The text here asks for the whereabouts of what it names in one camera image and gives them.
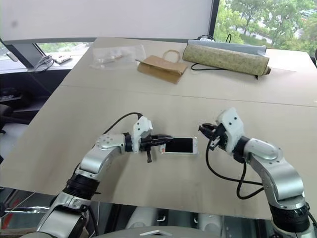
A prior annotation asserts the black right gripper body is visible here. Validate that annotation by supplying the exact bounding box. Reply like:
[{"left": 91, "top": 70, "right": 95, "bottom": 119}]
[{"left": 209, "top": 123, "right": 229, "bottom": 151}]

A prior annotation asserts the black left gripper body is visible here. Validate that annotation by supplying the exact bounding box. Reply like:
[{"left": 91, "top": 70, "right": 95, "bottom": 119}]
[{"left": 140, "top": 135, "right": 153, "bottom": 164}]

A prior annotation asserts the white smartphone with black screen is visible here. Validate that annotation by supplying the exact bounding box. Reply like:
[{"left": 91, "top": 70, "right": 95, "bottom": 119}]
[{"left": 162, "top": 137, "right": 199, "bottom": 155}]

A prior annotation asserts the white rounded shell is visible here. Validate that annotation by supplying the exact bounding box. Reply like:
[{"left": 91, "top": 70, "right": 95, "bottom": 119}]
[
  {"left": 128, "top": 207, "right": 159, "bottom": 229},
  {"left": 198, "top": 214, "right": 223, "bottom": 229}
]

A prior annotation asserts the rolled green patterned mat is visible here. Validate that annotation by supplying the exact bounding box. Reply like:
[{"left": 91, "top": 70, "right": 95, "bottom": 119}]
[{"left": 182, "top": 44, "right": 272, "bottom": 79}]

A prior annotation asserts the grey robot torso top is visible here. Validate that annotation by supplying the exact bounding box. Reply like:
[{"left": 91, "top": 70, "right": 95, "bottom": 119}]
[{"left": 104, "top": 224, "right": 223, "bottom": 238}]

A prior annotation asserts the clear plastic bag with parts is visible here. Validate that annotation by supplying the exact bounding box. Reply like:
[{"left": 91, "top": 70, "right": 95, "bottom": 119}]
[{"left": 89, "top": 44, "right": 147, "bottom": 69}]

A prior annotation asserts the white electronic device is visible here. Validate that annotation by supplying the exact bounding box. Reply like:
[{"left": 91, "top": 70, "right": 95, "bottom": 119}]
[{"left": 53, "top": 55, "right": 71, "bottom": 64}]

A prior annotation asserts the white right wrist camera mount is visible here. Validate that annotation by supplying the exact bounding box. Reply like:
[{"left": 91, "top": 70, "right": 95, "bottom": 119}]
[{"left": 214, "top": 107, "right": 245, "bottom": 156}]

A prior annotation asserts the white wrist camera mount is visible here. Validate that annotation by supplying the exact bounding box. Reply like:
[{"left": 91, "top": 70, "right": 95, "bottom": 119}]
[
  {"left": 132, "top": 116, "right": 153, "bottom": 154},
  {"left": 214, "top": 107, "right": 245, "bottom": 156}
]

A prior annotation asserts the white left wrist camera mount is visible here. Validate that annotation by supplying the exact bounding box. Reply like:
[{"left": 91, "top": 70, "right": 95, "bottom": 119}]
[{"left": 132, "top": 116, "right": 153, "bottom": 154}]

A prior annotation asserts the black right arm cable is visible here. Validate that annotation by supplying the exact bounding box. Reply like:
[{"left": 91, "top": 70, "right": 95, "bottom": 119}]
[{"left": 205, "top": 137, "right": 265, "bottom": 199}]

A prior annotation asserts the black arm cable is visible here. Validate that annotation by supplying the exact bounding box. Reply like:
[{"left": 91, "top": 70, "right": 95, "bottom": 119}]
[
  {"left": 103, "top": 112, "right": 144, "bottom": 136},
  {"left": 205, "top": 137, "right": 265, "bottom": 199}
]

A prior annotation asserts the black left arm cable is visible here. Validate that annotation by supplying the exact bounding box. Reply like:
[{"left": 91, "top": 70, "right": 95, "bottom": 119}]
[{"left": 103, "top": 112, "right": 144, "bottom": 136}]

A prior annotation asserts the thin black cable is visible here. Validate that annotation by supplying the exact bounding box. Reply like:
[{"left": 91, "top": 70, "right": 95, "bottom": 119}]
[{"left": 190, "top": 33, "right": 233, "bottom": 71}]

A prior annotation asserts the brown paper bag with handles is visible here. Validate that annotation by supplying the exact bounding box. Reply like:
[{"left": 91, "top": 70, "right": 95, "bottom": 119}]
[{"left": 135, "top": 49, "right": 188, "bottom": 85}]

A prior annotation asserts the coiled grey cable bundle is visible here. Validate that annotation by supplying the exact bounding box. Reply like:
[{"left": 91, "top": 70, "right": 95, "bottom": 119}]
[{"left": 34, "top": 56, "right": 54, "bottom": 72}]

